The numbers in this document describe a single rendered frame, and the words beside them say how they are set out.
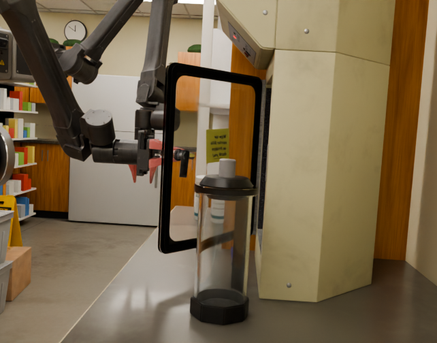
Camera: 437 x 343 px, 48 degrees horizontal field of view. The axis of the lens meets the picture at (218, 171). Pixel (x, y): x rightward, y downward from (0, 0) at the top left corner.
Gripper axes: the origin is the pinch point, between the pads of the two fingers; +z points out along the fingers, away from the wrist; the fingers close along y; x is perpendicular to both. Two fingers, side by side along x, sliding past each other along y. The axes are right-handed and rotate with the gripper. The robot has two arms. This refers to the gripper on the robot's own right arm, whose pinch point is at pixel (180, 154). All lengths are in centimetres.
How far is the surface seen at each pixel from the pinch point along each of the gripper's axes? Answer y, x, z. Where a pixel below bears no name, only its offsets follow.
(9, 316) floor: -119, 180, -126
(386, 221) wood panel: -16, 18, 53
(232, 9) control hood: 28.2, -19.4, 10.9
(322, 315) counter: -25.6, -25.8, 30.0
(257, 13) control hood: 27.8, -19.4, 15.5
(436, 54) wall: 28, 18, 62
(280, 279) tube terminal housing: -21.5, -19.5, 22.8
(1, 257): -82, 181, -132
